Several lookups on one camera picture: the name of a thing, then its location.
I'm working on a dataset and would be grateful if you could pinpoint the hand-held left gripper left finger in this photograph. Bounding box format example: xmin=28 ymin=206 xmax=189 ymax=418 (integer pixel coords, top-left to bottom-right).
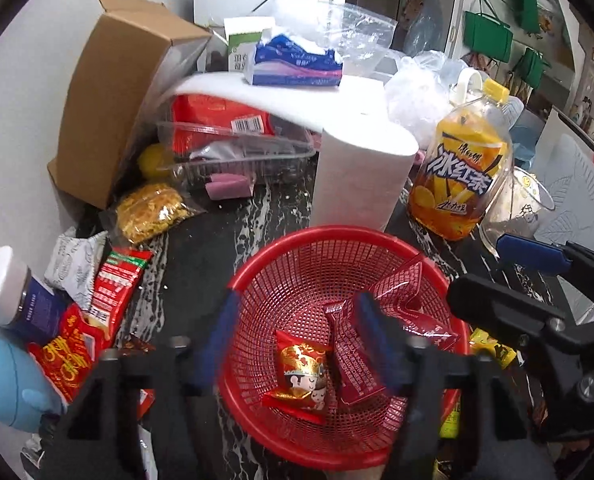
xmin=42 ymin=290 xmax=242 ymax=480

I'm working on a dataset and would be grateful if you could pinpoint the dark blue jar white lid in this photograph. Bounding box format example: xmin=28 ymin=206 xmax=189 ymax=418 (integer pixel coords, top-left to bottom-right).
xmin=0 ymin=246 xmax=68 ymax=343

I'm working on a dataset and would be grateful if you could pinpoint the iced tea bottle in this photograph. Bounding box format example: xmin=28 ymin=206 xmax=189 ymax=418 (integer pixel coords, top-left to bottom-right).
xmin=408 ymin=69 xmax=514 ymax=241

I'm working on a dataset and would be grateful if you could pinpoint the blue tissue pack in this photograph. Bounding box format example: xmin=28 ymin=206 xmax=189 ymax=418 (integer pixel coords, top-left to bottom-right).
xmin=243 ymin=30 xmax=344 ymax=87

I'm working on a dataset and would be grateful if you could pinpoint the white foam sheet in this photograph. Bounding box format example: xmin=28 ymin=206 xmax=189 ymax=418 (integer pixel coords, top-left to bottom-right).
xmin=159 ymin=72 xmax=390 ymax=133

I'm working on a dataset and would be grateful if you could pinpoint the brown cardboard box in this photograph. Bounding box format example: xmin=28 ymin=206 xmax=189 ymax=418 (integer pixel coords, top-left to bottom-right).
xmin=47 ymin=0 xmax=214 ymax=210

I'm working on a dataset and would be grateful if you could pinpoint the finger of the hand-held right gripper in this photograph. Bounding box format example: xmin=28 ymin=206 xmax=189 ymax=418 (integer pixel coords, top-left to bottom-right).
xmin=447 ymin=273 xmax=570 ymax=342
xmin=496 ymin=233 xmax=594 ymax=311

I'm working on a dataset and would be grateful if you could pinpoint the yellow packet with black print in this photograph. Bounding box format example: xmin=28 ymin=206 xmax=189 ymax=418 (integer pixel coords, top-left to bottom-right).
xmin=469 ymin=327 xmax=518 ymax=370

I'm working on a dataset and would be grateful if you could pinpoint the dark red snack packet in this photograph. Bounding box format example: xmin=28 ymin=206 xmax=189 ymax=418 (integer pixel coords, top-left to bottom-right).
xmin=323 ymin=300 xmax=402 ymax=407
xmin=369 ymin=261 xmax=460 ymax=352

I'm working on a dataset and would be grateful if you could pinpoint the pink sponge block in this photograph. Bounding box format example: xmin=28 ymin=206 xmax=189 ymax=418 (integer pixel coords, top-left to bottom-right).
xmin=205 ymin=174 xmax=256 ymax=201

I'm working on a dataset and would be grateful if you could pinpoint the red green snack packet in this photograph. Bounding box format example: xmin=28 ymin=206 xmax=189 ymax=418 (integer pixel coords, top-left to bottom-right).
xmin=84 ymin=247 xmax=155 ymax=343

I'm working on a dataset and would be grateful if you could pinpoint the light blue round object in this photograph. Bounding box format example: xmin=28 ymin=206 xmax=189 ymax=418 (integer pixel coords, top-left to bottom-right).
xmin=0 ymin=334 xmax=68 ymax=433

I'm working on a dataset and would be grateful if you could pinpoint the clear glass cup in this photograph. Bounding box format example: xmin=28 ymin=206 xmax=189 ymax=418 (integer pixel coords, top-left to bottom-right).
xmin=479 ymin=166 xmax=556 ymax=256

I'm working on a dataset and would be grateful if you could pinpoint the white crumpled plastic bag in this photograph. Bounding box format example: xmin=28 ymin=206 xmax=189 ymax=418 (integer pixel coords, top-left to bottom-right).
xmin=384 ymin=51 xmax=470 ymax=136

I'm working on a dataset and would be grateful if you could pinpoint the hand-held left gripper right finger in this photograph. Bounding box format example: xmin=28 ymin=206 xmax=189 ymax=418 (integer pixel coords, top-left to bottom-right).
xmin=353 ymin=293 xmax=558 ymax=480

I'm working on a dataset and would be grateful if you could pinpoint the clear plastic bag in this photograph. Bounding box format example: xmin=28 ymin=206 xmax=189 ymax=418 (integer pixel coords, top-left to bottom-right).
xmin=319 ymin=0 xmax=399 ymax=81

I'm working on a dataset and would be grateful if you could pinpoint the red cartoon snack packet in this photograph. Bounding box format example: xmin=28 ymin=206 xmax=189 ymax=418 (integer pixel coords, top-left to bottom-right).
xmin=263 ymin=331 xmax=330 ymax=425

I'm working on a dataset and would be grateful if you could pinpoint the bag of yellow noodle snacks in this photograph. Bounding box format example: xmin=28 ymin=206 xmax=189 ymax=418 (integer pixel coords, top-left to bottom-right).
xmin=99 ymin=182 xmax=208 ymax=247

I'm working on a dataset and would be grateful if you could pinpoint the small brown snack packet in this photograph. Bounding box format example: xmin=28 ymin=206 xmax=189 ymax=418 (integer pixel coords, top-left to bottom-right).
xmin=118 ymin=335 xmax=156 ymax=358

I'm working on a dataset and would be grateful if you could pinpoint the white snack packet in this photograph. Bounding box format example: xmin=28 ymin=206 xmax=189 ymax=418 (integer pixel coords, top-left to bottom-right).
xmin=43 ymin=226 xmax=108 ymax=308

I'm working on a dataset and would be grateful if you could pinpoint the red packet with yellow print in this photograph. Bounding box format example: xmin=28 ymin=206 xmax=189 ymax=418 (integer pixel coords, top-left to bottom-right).
xmin=27 ymin=305 xmax=108 ymax=403

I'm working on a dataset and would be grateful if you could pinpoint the red packet with barcode label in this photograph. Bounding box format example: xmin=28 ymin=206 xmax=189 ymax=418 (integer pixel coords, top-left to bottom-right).
xmin=171 ymin=95 xmax=275 ymax=153

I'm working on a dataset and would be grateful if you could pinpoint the white paper towel roll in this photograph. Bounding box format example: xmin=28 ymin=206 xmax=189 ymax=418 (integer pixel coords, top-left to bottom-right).
xmin=309 ymin=112 xmax=420 ymax=233

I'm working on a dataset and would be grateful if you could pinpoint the red plastic basket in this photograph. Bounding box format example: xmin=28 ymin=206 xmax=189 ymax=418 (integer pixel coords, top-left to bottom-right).
xmin=219 ymin=226 xmax=472 ymax=471

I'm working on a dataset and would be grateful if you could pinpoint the yellow lemon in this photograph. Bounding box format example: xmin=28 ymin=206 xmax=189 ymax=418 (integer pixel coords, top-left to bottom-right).
xmin=138 ymin=144 xmax=178 ymax=181

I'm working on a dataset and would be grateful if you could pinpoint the clear plastic container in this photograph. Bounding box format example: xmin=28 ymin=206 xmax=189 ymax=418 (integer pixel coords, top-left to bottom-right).
xmin=156 ymin=121 xmax=318 ymax=190

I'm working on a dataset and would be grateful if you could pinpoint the white green milk carton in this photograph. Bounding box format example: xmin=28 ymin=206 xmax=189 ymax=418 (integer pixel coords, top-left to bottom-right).
xmin=224 ymin=16 xmax=276 ymax=75

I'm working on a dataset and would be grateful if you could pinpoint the pale grey leaf-pattern chair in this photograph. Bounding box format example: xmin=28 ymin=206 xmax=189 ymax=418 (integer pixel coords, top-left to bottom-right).
xmin=533 ymin=107 xmax=594 ymax=323

